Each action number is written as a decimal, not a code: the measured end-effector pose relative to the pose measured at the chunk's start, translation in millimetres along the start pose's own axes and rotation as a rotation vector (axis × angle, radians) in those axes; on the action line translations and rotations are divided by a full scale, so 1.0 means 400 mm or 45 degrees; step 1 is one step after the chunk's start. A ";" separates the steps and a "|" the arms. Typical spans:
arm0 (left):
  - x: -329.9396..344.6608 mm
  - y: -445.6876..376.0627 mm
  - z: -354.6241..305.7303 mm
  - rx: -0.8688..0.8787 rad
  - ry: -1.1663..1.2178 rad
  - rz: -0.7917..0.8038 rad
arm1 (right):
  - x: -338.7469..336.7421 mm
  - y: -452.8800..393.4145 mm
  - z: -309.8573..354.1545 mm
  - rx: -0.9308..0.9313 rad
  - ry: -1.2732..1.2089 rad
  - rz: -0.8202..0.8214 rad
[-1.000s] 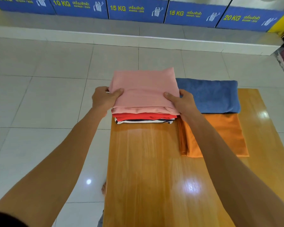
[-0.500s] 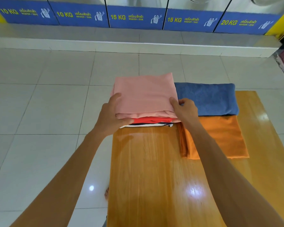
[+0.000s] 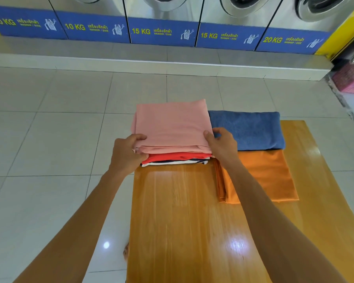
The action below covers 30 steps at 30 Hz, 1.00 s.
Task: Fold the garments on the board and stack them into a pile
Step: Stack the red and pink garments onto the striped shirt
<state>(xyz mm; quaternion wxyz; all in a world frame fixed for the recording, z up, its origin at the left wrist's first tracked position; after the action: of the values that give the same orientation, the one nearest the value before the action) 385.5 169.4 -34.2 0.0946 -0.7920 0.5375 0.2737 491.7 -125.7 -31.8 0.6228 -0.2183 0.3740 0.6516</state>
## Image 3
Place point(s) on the silver front-load washing machine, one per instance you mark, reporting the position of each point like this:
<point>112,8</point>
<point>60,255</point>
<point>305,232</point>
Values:
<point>26,24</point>
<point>162,33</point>
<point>295,42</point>
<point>230,38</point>
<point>91,29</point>

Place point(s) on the pink laundry basket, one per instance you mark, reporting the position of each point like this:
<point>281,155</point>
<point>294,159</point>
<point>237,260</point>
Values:
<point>352,78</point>

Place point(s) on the person's right hand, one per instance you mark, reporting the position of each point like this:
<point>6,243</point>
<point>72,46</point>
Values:
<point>225,151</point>

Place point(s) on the person's right forearm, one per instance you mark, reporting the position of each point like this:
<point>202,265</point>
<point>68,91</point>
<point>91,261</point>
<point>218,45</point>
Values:
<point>268,218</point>

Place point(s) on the person's left hand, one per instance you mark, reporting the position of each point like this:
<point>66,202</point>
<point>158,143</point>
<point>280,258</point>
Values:
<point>124,157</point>

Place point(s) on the red garment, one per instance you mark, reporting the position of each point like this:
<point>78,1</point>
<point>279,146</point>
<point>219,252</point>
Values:
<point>171,157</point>

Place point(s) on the black white striped shirt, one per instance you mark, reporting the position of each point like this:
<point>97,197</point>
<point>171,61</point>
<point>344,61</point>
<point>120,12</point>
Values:
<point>165,163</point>

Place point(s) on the pink garment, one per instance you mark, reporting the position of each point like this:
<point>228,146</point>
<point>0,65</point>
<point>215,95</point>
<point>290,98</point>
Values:
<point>174,126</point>

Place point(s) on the blue towel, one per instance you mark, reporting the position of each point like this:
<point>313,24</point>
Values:
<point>253,129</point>

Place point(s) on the person's bare foot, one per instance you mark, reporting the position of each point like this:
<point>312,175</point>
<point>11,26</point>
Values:
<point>126,251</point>

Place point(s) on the orange garment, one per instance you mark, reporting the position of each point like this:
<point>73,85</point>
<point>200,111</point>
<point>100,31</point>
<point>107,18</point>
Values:
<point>268,179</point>

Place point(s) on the person's left forearm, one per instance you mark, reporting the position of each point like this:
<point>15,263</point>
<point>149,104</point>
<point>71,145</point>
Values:
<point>76,232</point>

